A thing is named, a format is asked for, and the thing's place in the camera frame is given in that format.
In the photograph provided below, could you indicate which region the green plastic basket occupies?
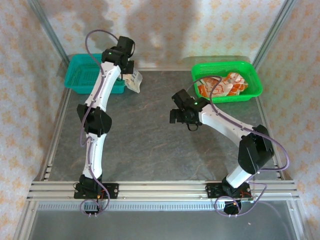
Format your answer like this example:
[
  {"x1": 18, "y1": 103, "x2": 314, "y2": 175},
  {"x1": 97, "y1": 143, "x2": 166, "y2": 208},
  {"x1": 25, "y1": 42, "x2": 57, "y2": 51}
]
[{"x1": 191, "y1": 60, "x2": 264, "y2": 105}]

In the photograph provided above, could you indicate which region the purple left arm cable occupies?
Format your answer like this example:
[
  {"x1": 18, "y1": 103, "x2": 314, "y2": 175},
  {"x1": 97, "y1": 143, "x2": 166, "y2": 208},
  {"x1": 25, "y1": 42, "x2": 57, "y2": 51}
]
[{"x1": 78, "y1": 29, "x2": 121, "y2": 219}]

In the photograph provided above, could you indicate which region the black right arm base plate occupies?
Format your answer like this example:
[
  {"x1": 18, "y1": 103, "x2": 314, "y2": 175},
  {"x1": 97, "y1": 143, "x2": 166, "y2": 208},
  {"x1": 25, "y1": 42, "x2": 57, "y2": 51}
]
[{"x1": 205, "y1": 182, "x2": 252, "y2": 200}]

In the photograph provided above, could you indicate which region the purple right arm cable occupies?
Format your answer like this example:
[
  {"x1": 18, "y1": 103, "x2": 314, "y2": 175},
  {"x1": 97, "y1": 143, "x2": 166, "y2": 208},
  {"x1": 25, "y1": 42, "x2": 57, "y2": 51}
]
[{"x1": 186, "y1": 74, "x2": 291, "y2": 219}]

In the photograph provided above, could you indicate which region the aluminium frame post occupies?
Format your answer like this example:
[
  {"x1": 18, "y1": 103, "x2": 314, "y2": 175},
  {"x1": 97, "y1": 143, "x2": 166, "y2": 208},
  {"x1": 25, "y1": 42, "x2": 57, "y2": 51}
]
[
  {"x1": 251, "y1": 0, "x2": 299, "y2": 69},
  {"x1": 26, "y1": 0, "x2": 75, "y2": 70}
]

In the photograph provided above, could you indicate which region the aluminium table side rail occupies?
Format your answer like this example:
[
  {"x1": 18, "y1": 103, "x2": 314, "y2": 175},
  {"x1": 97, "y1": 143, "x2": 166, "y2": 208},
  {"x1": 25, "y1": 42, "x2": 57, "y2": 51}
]
[
  {"x1": 37, "y1": 87, "x2": 73, "y2": 181},
  {"x1": 256, "y1": 98, "x2": 286, "y2": 181}
]

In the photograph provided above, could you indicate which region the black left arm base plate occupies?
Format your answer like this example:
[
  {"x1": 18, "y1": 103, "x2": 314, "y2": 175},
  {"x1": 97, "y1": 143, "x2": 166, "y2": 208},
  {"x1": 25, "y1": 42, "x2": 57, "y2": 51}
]
[{"x1": 73, "y1": 183, "x2": 119, "y2": 200}]

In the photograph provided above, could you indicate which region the orange lettered towel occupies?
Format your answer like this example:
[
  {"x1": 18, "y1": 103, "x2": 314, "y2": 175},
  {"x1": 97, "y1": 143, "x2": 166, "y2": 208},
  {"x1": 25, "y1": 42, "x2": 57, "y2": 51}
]
[{"x1": 123, "y1": 70, "x2": 144, "y2": 94}]

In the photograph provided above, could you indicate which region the teal plastic basket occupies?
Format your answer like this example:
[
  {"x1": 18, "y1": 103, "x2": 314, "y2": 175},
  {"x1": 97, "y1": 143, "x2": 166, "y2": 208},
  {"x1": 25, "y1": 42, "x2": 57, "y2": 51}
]
[{"x1": 63, "y1": 53, "x2": 127, "y2": 95}]

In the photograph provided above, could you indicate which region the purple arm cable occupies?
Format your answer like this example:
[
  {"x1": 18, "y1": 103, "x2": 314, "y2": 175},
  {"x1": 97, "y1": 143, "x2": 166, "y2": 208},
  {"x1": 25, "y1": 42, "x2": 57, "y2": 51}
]
[
  {"x1": 78, "y1": 29, "x2": 121, "y2": 219},
  {"x1": 186, "y1": 74, "x2": 291, "y2": 219}
]

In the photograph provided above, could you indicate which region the lion print towel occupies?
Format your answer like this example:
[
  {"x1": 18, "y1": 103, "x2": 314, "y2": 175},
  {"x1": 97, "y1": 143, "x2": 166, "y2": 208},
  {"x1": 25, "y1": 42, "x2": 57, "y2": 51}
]
[{"x1": 197, "y1": 71, "x2": 250, "y2": 97}]

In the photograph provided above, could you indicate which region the aluminium mounting rail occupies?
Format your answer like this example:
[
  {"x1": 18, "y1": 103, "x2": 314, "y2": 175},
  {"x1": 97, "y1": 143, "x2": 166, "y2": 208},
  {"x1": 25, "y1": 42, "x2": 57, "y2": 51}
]
[{"x1": 26, "y1": 180, "x2": 300, "y2": 202}]

